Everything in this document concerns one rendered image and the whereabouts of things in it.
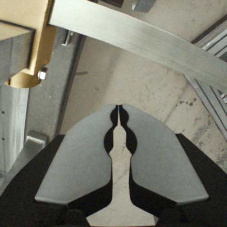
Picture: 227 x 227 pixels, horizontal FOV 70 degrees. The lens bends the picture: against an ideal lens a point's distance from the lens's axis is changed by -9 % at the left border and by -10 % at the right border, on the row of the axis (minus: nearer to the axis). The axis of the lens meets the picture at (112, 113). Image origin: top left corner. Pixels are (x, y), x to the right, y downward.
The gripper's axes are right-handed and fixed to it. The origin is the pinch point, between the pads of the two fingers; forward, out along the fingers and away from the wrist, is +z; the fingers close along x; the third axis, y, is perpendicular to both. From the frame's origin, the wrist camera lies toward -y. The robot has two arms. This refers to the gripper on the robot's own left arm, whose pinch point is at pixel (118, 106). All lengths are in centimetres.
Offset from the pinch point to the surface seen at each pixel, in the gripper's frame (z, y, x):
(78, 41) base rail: 21.2, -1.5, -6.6
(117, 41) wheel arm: 5.8, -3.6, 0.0
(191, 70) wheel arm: 5.9, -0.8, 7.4
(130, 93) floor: 91, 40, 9
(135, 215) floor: 91, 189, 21
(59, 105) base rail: 21.0, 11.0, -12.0
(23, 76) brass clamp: 5.2, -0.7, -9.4
